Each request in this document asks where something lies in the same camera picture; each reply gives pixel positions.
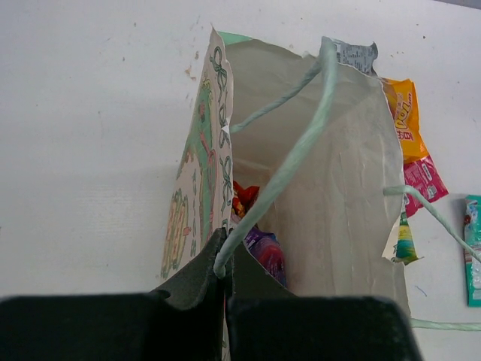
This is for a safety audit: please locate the green snack packet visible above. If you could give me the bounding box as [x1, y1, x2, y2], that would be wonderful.
[391, 211, 421, 265]

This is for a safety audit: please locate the purple snack packet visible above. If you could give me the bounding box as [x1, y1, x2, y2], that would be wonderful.
[244, 226, 287, 287]

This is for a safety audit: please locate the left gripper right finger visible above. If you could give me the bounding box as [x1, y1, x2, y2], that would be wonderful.
[225, 246, 422, 360]

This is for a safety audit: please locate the green paper bag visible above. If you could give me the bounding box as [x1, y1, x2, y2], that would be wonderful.
[159, 26, 481, 361]

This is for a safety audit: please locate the red snack packet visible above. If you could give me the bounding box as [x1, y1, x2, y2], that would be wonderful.
[232, 180, 260, 218]

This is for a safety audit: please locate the grey snack packet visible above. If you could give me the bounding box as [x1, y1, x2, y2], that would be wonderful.
[332, 39, 379, 76]

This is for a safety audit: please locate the pink snack packet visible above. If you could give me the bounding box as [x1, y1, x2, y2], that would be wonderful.
[404, 156, 449, 203]

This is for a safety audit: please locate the orange yellow snack packet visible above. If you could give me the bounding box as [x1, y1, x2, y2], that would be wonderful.
[382, 78, 428, 163]

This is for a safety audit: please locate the teal candy packet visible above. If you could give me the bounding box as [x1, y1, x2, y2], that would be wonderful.
[464, 195, 480, 308]

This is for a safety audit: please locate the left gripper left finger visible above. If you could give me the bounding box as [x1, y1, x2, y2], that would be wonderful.
[1, 229, 226, 360]

